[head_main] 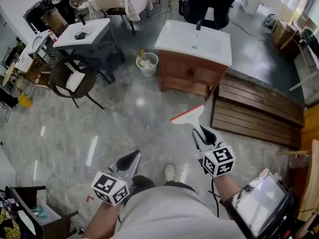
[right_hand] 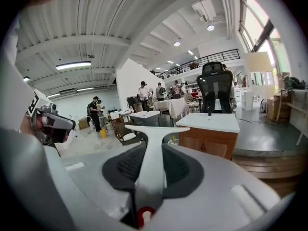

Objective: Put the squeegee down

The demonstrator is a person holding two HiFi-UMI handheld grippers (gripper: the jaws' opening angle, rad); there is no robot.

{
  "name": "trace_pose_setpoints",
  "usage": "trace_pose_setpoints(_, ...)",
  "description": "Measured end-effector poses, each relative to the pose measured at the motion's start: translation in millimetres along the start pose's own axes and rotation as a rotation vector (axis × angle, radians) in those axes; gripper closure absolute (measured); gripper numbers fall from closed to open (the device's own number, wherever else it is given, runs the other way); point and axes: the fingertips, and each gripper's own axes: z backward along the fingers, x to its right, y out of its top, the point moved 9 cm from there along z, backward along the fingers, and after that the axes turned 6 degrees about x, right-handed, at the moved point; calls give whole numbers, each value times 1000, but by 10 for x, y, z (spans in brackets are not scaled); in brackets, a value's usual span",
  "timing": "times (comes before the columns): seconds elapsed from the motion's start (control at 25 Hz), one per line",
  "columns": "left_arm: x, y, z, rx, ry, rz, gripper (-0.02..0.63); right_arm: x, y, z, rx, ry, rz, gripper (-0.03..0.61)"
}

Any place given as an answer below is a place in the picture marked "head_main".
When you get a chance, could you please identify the black floor cable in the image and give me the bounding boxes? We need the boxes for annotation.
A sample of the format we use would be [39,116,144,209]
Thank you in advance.
[228,17,280,55]

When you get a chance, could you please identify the white red-edged squeegee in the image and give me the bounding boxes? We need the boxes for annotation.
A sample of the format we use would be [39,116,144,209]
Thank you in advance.
[169,104,205,132]

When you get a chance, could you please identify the yellow floor sign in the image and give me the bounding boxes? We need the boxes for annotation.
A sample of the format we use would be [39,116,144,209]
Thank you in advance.
[18,93,33,110]

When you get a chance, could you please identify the grey vanity with white basin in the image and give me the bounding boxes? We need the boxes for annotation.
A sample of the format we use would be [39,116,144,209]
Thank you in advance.
[52,18,126,84]

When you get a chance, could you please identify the wooden vanity table white basin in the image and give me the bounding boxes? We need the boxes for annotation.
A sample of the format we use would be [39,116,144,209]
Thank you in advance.
[154,19,233,100]

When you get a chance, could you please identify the person's left forearm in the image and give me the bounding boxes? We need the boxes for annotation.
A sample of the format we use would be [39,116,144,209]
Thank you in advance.
[83,202,121,239]

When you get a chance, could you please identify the light wooden furniture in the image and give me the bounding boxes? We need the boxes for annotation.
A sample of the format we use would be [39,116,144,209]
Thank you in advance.
[276,105,319,222]

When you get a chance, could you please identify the person's white shoe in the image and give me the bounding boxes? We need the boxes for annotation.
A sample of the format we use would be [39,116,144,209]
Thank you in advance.
[164,163,176,183]

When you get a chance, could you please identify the dark wicker chair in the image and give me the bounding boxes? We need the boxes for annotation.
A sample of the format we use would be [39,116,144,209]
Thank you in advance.
[48,54,105,110]

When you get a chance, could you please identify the person's black trousers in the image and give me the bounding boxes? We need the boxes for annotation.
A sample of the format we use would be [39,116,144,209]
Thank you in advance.
[131,175,198,197]

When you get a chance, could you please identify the white seat cushion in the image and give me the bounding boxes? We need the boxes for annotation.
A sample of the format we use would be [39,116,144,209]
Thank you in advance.
[65,71,86,93]

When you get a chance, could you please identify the gold wire chair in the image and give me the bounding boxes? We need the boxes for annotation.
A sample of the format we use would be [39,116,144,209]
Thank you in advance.
[69,0,98,11]

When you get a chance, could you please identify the person's right forearm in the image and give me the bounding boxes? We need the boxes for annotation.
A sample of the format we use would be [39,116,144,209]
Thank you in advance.
[212,175,242,207]

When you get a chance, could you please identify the white waste bin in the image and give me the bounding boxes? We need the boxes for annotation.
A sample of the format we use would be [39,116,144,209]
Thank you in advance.
[136,51,160,78]

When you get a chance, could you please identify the brown cardboard box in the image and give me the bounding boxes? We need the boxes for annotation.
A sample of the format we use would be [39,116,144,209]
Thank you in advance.
[40,7,69,36]

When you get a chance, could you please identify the white frame bench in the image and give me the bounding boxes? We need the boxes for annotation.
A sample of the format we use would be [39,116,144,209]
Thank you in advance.
[288,40,319,105]

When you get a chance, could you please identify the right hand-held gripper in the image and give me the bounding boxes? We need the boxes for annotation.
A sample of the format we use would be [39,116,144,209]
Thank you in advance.
[191,124,236,178]

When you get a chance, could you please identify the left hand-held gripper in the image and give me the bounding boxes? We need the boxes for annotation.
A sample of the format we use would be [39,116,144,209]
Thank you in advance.
[91,149,143,207]

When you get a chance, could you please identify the black office chair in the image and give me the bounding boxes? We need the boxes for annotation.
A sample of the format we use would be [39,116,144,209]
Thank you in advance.
[177,0,245,31]

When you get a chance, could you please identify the black open cabinet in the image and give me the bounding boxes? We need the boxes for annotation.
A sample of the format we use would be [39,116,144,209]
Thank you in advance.
[4,185,79,239]

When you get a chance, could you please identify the person's grey shirt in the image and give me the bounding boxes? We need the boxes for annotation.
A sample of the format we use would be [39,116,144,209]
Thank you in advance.
[109,185,250,239]

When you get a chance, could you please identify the dark wooden slat platform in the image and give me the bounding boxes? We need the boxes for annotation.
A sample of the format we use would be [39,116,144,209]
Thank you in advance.
[211,73,305,149]

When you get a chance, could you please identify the large open cardboard box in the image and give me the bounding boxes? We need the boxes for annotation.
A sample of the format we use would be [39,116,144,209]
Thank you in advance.
[270,18,300,50]

